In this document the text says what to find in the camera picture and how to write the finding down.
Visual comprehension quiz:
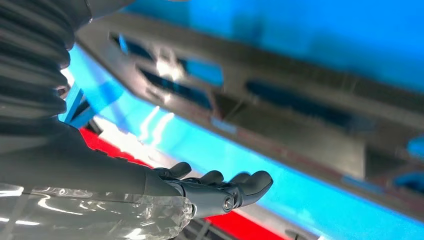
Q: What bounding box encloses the blue metal shelf rack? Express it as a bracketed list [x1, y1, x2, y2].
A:
[57, 0, 424, 240]

